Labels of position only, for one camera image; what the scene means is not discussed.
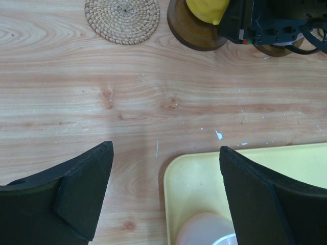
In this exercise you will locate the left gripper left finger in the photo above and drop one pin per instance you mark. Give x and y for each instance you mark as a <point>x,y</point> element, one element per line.
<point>60,205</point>

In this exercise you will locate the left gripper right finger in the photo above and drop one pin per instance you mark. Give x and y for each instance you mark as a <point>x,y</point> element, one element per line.
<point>268,207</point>

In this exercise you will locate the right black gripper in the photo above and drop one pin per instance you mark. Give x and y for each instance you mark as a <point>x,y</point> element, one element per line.
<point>271,22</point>

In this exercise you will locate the yellow glass mug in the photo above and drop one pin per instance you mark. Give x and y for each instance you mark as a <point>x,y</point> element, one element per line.
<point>208,11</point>

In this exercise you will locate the dark brown coaster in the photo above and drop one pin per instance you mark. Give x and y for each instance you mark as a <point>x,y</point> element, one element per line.
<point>278,50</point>
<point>191,31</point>

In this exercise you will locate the dark brown coaster back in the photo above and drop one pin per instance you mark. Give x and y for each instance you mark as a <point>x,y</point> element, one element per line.
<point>191,31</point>

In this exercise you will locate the pink ceramic mug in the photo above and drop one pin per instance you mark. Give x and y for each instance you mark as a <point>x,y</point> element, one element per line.
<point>207,229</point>

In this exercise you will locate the woven coaster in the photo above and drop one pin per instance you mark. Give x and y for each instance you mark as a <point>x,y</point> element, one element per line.
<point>123,22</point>

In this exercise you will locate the yellow plastic tray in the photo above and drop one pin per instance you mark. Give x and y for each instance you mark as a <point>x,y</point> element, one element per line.
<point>193,183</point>

